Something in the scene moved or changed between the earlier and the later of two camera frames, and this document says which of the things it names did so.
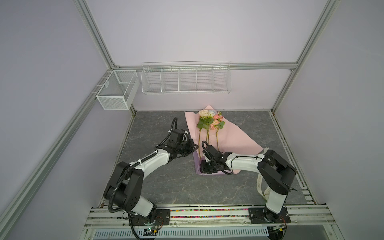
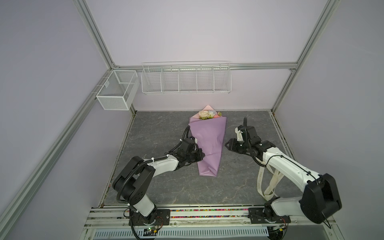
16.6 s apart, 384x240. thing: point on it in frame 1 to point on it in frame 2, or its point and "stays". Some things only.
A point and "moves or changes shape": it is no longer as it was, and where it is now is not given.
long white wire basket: (186, 77) stays
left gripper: (191, 146) to (199, 157)
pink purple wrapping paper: (229, 137) moves or changes shape
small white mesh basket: (118, 90) stays
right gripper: (202, 168) to (232, 144)
